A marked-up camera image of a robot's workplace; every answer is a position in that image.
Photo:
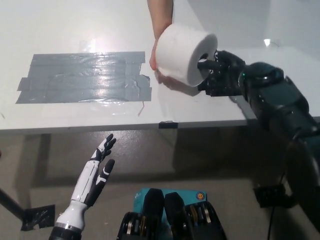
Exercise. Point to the small black tape piece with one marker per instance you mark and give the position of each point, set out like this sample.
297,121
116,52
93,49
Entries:
168,124

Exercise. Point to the teal robot body top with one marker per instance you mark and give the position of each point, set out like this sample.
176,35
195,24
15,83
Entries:
190,194

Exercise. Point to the black slanted pole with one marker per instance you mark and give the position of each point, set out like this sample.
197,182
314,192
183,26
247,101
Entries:
10,202

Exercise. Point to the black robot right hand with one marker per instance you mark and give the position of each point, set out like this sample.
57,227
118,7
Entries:
227,72

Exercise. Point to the black floor tape patch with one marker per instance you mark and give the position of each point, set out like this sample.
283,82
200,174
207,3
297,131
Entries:
37,217

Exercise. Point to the grey duct tape patch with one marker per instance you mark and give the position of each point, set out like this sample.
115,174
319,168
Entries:
85,77

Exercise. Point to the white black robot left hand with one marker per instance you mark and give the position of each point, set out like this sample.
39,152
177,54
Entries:
85,182

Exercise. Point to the black ribbed robot body blocks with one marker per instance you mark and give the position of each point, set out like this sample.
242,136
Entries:
172,220

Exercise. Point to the white toilet paper roll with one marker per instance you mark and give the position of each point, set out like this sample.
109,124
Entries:
177,50

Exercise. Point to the person's bare hand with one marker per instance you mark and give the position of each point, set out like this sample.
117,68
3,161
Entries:
153,60

